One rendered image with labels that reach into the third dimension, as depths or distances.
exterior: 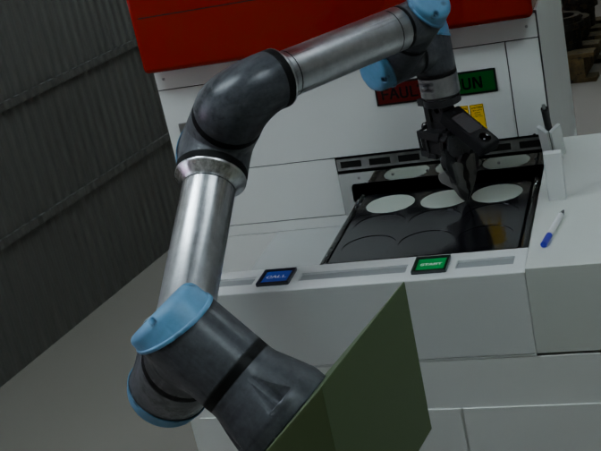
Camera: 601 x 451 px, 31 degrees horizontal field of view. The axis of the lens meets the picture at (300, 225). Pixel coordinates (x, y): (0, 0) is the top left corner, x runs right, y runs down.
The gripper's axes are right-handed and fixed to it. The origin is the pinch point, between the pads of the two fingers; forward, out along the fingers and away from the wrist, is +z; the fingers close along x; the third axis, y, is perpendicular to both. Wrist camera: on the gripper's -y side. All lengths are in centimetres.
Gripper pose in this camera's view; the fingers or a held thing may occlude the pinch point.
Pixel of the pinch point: (468, 194)
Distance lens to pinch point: 215.8
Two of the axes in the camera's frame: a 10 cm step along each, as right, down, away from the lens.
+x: -7.6, 4.0, -5.1
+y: -6.1, -1.5, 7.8
